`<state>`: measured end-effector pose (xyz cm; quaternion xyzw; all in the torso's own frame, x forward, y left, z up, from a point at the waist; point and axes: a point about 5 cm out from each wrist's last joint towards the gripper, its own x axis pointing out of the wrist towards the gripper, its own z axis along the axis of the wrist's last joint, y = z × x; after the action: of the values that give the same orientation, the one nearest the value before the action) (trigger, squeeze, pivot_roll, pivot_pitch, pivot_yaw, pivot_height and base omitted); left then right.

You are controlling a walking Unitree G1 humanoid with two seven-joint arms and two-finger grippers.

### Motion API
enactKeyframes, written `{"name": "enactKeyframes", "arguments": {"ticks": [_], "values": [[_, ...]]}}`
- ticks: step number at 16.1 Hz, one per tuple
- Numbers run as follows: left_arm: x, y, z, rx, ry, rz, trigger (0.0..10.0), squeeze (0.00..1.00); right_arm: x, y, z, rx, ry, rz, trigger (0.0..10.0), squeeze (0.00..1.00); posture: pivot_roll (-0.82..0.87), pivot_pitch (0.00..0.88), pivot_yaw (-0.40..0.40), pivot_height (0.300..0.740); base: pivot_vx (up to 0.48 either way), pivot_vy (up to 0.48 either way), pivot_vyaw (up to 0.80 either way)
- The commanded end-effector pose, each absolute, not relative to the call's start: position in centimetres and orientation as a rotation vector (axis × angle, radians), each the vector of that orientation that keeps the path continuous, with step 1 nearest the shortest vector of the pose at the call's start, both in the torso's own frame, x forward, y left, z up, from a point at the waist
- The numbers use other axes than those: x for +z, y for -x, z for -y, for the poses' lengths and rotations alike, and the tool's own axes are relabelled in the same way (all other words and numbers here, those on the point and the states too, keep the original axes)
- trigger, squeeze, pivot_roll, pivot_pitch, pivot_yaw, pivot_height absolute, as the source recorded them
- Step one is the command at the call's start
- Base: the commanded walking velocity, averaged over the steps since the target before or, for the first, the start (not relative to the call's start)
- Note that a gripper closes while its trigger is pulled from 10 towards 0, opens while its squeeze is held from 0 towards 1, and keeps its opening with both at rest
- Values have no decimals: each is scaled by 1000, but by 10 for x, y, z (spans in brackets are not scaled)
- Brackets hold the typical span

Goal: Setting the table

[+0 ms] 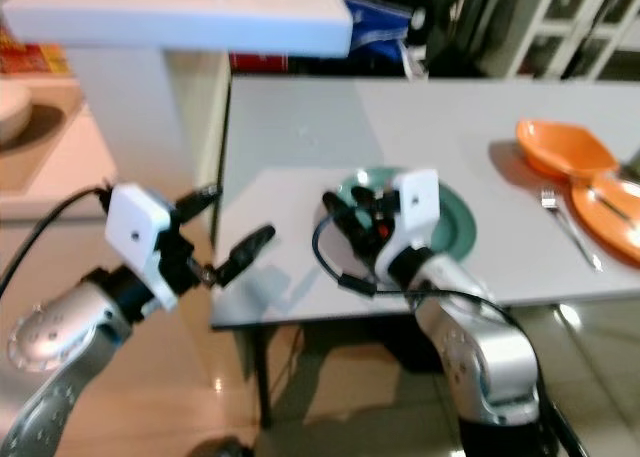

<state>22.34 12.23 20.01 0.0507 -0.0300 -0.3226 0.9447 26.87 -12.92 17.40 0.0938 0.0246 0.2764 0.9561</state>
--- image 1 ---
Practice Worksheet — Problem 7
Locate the green round plate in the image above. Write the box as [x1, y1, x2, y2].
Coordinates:
[335, 166, 474, 266]

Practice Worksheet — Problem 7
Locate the black table leg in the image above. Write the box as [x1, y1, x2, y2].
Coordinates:
[253, 325, 275, 430]

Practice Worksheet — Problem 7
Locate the beige low counter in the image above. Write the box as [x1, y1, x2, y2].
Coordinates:
[0, 75, 121, 278]

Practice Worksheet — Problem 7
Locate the blue bag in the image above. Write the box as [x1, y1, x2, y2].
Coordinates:
[342, 0, 413, 60]

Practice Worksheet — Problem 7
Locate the silver metal fork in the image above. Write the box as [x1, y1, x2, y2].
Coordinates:
[539, 188, 605, 274]

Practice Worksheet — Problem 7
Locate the orange bowl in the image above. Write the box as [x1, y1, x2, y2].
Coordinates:
[516, 118, 620, 184]

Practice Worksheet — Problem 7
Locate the beige round bowl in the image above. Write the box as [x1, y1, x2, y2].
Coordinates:
[0, 82, 34, 147]

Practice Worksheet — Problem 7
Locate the red printed box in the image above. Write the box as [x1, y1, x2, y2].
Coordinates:
[0, 25, 73, 77]

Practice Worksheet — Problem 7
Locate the orange plate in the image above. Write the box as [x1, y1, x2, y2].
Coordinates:
[569, 171, 640, 268]

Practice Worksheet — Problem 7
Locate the dark utensil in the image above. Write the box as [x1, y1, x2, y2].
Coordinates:
[592, 189, 639, 226]

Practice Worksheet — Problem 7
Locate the white glass-door cabinet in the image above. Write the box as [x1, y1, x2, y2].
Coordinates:
[488, 0, 640, 80]

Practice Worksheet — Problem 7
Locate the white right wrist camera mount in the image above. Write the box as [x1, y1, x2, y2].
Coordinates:
[375, 167, 442, 278]

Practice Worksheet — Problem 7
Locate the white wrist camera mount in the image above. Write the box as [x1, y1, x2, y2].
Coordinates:
[105, 181, 187, 314]
[375, 167, 442, 278]

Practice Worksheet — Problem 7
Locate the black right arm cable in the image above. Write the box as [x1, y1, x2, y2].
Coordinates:
[311, 215, 521, 328]

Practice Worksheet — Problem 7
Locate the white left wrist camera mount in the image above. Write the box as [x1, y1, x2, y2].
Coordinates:
[105, 181, 187, 314]

